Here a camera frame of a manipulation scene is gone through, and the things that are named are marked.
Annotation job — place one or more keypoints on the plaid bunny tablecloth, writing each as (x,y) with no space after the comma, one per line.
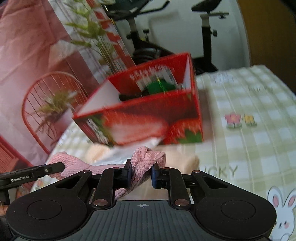
(246,137)

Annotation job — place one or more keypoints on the red strawberry cardboard box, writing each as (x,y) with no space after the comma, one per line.
(122,112)

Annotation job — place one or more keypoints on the person's left hand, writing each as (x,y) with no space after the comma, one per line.
(3,209)

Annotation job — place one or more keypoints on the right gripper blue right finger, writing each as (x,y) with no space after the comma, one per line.
(158,177)

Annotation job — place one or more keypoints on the brown wooden door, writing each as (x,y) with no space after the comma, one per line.
(270,30)

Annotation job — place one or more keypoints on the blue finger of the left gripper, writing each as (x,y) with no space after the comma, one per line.
(54,168)

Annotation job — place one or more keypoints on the green plush tasselled ball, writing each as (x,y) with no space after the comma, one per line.
(160,86)

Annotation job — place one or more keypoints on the red plant print backdrop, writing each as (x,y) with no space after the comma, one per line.
(54,54)

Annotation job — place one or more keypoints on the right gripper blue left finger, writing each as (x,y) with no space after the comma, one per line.
(126,174)

